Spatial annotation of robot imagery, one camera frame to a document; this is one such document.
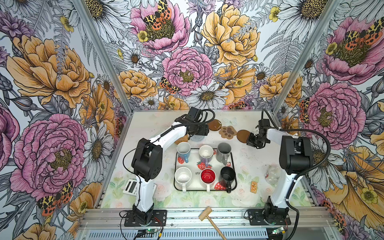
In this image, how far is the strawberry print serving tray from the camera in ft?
2.61

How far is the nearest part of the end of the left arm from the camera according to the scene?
0.70m

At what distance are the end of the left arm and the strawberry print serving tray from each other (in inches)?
6.3
